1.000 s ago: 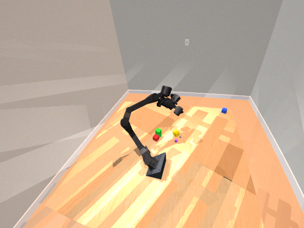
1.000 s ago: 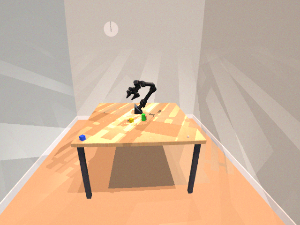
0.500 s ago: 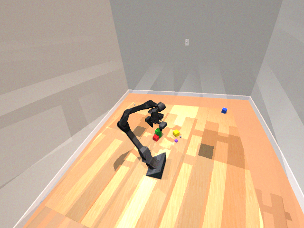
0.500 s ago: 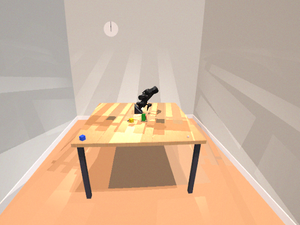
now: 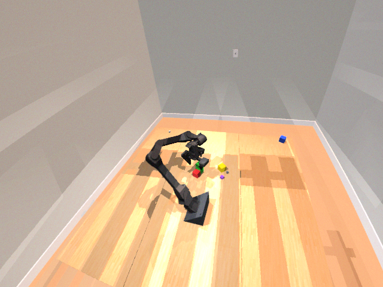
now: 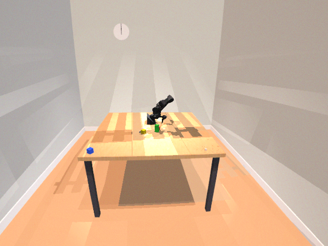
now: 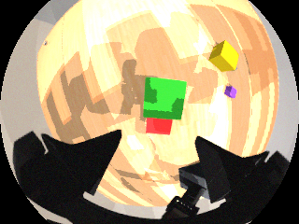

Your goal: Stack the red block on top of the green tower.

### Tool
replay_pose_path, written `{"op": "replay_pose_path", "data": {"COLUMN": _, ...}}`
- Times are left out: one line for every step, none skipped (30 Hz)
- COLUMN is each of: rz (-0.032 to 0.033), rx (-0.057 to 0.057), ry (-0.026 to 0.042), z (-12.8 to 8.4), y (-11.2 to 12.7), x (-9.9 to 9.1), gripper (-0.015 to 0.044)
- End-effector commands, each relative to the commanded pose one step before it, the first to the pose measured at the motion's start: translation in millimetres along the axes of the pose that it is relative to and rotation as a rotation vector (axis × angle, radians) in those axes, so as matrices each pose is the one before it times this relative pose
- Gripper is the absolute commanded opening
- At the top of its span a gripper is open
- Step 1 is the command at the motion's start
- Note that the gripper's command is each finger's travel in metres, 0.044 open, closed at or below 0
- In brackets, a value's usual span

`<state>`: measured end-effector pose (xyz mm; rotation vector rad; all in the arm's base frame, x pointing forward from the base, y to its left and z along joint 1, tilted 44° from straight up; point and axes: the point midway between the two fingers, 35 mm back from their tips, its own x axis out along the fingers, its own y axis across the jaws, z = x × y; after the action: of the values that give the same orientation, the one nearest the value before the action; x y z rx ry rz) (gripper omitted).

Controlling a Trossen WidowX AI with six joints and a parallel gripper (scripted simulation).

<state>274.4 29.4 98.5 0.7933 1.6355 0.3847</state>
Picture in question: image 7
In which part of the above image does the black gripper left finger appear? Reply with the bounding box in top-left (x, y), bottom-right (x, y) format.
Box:
top-left (41, 130), bottom-right (122, 195)

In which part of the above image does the yellow cube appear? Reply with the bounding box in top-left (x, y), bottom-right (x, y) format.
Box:
top-left (209, 40), bottom-right (239, 72)

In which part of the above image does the small purple cube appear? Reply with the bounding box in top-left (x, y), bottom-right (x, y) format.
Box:
top-left (224, 86), bottom-right (236, 98)

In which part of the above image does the red block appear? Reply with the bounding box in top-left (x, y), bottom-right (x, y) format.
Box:
top-left (146, 117), bottom-right (172, 134)

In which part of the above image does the green block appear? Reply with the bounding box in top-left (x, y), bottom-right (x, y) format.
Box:
top-left (143, 77), bottom-right (187, 120)

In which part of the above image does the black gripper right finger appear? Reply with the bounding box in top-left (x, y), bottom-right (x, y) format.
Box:
top-left (194, 135), bottom-right (269, 204)

